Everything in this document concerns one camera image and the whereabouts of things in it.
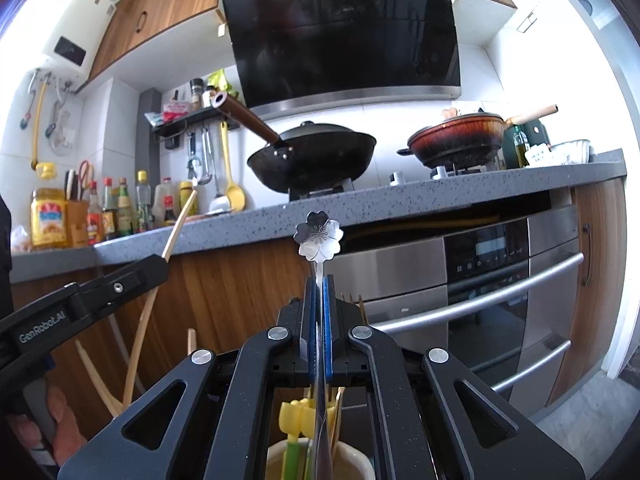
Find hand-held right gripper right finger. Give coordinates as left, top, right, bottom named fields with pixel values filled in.
left=322, top=274, right=586, bottom=480

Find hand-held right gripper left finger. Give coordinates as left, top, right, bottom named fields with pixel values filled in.
left=57, top=275, right=321, bottom=480

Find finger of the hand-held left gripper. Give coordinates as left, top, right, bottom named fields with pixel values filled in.
left=69, top=255, right=172, bottom=321

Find flower-shaped metal spoon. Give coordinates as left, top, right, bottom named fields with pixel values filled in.
left=294, top=211, right=346, bottom=480

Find white ceramic double utensil holder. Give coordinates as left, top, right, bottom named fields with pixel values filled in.
left=265, top=440, right=376, bottom=480

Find person's left hand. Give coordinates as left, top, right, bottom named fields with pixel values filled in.
left=9, top=383, right=90, bottom=468

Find red-cap sauce bottle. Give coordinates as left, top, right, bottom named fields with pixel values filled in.
left=86, top=181, right=104, bottom=246
left=101, top=177, right=119, bottom=241

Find green-label sauce bottle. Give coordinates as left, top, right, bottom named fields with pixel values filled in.
left=116, top=176, right=134, bottom=237

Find wooden knife block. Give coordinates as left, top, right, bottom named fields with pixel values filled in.
left=64, top=160, right=94, bottom=249

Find clear bottle with yellow cap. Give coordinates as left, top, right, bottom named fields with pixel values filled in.
left=135, top=170, right=154, bottom=234

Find large soy sauce jug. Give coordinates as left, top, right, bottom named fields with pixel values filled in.
left=152, top=176, right=180, bottom=229

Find stainless steel oven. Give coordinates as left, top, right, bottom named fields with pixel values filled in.
left=319, top=204, right=587, bottom=412

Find wooden base cabinets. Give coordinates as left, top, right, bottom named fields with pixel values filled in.
left=10, top=247, right=367, bottom=412

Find yellow oil bottle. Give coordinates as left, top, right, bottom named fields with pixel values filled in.
left=30, top=180, right=69, bottom=251

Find hanging metal peeler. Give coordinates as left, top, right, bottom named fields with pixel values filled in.
left=186, top=130, right=201, bottom=181

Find gas stove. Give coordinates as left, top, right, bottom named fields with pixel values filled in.
left=287, top=157, right=504, bottom=204

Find yellow hanging spatula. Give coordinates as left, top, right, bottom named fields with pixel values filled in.
left=219, top=120, right=247, bottom=211

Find grey vertical pipe column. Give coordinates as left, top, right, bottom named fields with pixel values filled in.
left=137, top=87, right=162, bottom=196

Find hanging metal ladle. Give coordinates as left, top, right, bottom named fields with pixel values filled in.
left=200, top=127, right=216, bottom=186

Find grey kitchen countertop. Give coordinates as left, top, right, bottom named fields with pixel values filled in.
left=9, top=148, right=629, bottom=286

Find water pipes with valves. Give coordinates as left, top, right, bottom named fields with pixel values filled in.
left=19, top=69, right=77, bottom=157

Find yellow green snack bag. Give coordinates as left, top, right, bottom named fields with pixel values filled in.
left=207, top=68, right=236, bottom=104

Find red frying pan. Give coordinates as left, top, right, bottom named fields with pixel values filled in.
left=397, top=104, right=560, bottom=169

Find white water heater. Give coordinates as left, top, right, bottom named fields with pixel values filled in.
left=42, top=0, right=117, bottom=69

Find green olive oil bottle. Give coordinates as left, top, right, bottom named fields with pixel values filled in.
left=512, top=124, right=530, bottom=169

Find narrow wooden base cabinet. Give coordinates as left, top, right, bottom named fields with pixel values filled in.
left=547, top=178, right=629, bottom=407

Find white blue box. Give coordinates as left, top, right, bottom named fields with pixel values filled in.
left=527, top=143, right=554, bottom=166

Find dark green appliance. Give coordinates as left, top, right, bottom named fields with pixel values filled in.
left=504, top=118, right=551, bottom=167

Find black range hood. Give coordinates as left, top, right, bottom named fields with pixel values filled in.
left=219, top=0, right=462, bottom=122

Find white dish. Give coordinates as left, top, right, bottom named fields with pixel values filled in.
left=550, top=138, right=591, bottom=165

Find black wok with wooden handle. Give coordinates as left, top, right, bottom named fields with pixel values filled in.
left=210, top=91, right=378, bottom=194

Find black wall spice rack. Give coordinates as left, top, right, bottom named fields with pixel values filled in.
left=144, top=107, right=241, bottom=142

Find yellow gas hose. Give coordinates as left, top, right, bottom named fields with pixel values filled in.
left=31, top=77, right=51, bottom=171

